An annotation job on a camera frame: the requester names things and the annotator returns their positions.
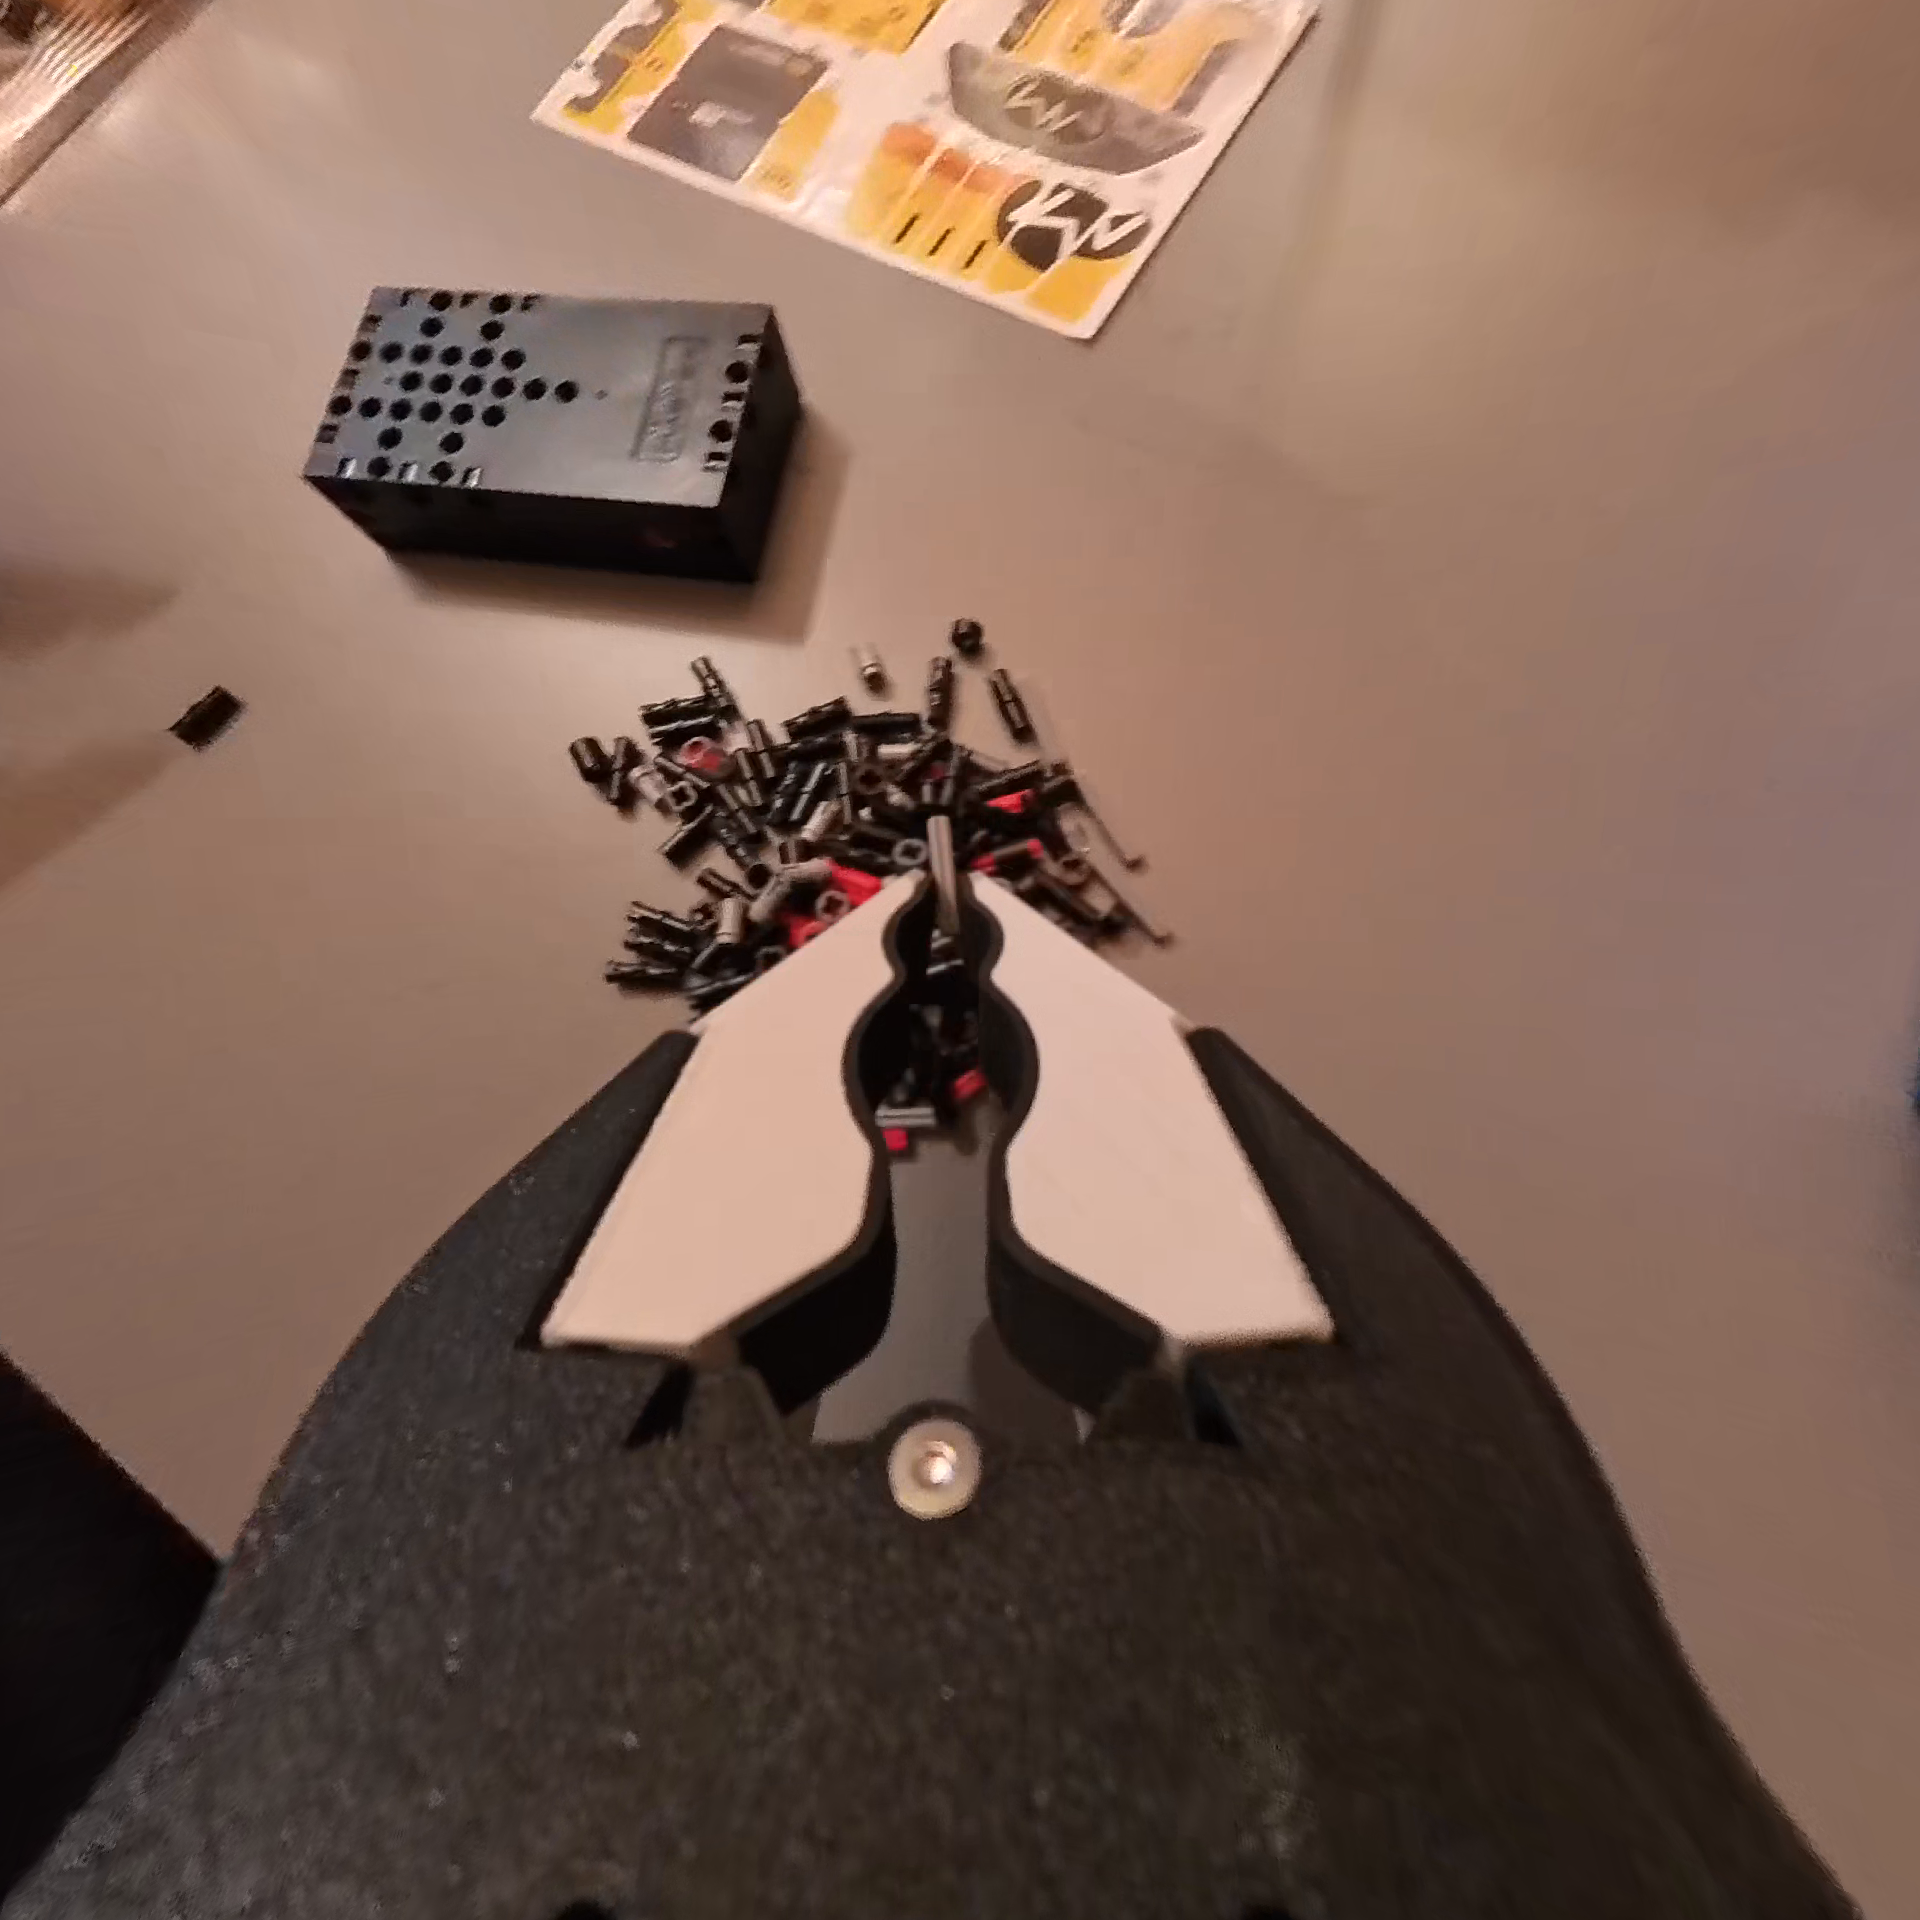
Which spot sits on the yellow grey sticker sheet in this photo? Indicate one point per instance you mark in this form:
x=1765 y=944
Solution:
x=933 y=134

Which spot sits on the pile of small plastic pins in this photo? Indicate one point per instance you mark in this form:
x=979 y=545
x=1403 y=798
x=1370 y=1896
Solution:
x=812 y=796

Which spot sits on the long black axle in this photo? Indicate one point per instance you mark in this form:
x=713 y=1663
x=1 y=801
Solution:
x=942 y=886

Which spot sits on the small black plastic pin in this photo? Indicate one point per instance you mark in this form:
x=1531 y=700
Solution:
x=208 y=717

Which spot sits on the black perforated plastic box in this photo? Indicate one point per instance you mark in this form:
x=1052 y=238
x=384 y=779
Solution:
x=568 y=420

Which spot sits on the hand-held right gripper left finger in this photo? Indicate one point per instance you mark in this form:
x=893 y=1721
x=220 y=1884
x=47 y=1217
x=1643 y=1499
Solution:
x=736 y=1186

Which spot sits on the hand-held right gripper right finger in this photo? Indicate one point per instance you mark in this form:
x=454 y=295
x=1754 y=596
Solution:
x=1155 y=1186

